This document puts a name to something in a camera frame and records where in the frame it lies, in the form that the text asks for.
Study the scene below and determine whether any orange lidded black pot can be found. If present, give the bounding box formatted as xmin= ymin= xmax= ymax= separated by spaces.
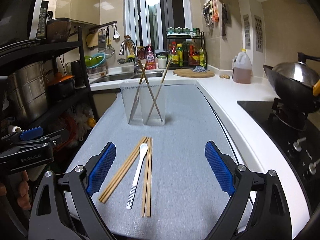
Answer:
xmin=46 ymin=72 xmax=75 ymax=93

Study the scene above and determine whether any white ceramic cup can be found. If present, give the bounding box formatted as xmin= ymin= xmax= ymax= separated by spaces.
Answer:
xmin=8 ymin=125 xmax=22 ymax=134

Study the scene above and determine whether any black wok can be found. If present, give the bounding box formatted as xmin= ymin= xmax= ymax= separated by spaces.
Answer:
xmin=263 ymin=52 xmax=319 ymax=113

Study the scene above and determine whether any metal box grater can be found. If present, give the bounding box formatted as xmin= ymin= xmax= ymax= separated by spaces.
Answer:
xmin=98 ymin=28 xmax=107 ymax=53

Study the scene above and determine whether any clear plastic utensil holder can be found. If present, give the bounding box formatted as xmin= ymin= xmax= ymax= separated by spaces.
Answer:
xmin=120 ymin=80 xmax=166 ymax=126

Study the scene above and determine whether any plastic oil jug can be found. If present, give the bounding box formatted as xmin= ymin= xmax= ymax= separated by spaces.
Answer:
xmin=232 ymin=49 xmax=252 ymax=84

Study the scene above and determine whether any white spoon striped handle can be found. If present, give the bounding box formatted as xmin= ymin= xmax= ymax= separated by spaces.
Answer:
xmin=126 ymin=143 xmax=148 ymax=210

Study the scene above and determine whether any stainless steel sink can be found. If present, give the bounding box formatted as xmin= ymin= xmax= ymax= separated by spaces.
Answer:
xmin=92 ymin=70 xmax=164 ymax=83

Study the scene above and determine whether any black metal shelf rack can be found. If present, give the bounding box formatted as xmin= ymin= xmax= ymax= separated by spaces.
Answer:
xmin=0 ymin=26 xmax=99 ymax=140

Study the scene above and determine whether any green teal bowls stack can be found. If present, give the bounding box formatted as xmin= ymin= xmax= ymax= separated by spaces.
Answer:
xmin=85 ymin=53 xmax=106 ymax=68

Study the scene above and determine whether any hanging white ladle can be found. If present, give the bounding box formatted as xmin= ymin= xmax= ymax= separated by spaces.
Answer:
xmin=113 ymin=23 xmax=120 ymax=40

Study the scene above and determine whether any red dish soap bottle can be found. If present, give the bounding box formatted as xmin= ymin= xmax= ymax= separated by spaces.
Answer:
xmin=146 ymin=46 xmax=156 ymax=70

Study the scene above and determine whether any ginger root piece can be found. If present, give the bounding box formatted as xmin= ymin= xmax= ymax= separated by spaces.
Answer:
xmin=220 ymin=74 xmax=230 ymax=79

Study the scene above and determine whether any black spice rack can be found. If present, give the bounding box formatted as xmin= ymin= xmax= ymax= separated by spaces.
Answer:
xmin=166 ymin=27 xmax=207 ymax=69

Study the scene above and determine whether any chrome kitchen faucet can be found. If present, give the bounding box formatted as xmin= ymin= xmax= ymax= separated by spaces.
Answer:
xmin=119 ymin=38 xmax=139 ymax=74

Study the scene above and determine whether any hanging kitchen utensils set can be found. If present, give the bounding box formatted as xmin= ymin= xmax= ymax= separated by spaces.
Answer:
xmin=202 ymin=0 xmax=219 ymax=27

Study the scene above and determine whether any white jar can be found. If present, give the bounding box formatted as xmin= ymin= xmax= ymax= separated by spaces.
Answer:
xmin=157 ymin=54 xmax=167 ymax=69

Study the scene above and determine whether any large steel stockpot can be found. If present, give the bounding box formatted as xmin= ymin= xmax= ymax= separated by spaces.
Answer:
xmin=8 ymin=62 xmax=47 ymax=120

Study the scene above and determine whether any left human hand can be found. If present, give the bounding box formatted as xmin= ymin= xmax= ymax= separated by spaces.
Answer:
xmin=1 ymin=170 xmax=31 ymax=210

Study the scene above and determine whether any black stove top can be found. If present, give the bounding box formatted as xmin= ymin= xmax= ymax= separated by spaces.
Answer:
xmin=237 ymin=98 xmax=319 ymax=212

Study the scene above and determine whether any round wooden cutting board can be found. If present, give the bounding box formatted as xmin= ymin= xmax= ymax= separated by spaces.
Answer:
xmin=173 ymin=69 xmax=215 ymax=79

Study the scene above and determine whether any microwave oven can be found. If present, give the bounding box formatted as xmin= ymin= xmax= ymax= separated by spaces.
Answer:
xmin=1 ymin=0 xmax=49 ymax=48

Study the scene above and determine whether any dark bowl on shelf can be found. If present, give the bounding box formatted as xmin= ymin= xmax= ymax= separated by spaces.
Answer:
xmin=47 ymin=17 xmax=72 ymax=42

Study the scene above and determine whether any hanging dark cleaver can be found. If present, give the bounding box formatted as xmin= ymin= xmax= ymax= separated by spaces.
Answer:
xmin=221 ymin=3 xmax=228 ymax=37

